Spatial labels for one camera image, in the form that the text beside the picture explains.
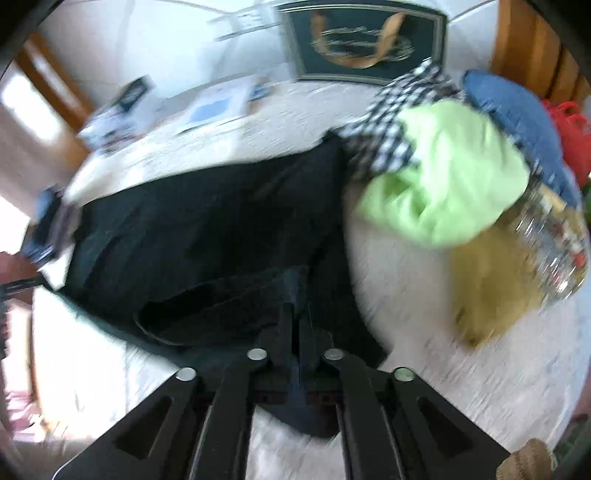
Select brown knit cloth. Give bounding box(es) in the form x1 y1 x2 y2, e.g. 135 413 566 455
507 438 560 480

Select blue denim garment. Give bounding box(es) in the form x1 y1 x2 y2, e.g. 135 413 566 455
463 69 583 209

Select white paper booklet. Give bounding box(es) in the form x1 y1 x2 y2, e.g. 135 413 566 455
177 78 260 136

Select wooden wall frame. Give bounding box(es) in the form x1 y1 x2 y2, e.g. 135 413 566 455
491 0 588 103
17 33 94 154

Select folded dark blue jeans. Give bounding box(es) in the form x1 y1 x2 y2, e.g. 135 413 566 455
22 184 70 265

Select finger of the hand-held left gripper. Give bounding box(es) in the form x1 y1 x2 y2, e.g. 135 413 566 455
0 276 48 297

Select black garment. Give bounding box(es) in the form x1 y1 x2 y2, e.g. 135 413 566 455
59 135 389 439

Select folded purple cloth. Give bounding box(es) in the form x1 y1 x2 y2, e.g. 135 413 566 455
58 203 83 236

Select light green garment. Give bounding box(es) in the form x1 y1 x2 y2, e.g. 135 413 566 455
357 99 531 251

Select tea set cardboard box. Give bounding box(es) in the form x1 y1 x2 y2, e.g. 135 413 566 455
78 75 158 149

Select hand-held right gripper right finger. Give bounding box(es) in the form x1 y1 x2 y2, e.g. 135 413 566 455
299 318 511 480

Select dark gift bag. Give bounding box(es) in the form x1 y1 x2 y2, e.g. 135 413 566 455
280 0 450 87

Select yellow cloth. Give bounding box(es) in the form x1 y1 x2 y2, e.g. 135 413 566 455
449 225 548 348

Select white lace tablecloth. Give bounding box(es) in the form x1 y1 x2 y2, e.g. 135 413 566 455
28 76 591 480

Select red plastic bag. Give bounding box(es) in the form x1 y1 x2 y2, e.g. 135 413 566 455
541 99 591 186

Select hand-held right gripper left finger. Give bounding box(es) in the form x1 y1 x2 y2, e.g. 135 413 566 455
54 305 295 480

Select black white checkered shirt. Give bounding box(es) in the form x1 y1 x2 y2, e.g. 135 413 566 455
338 59 463 177

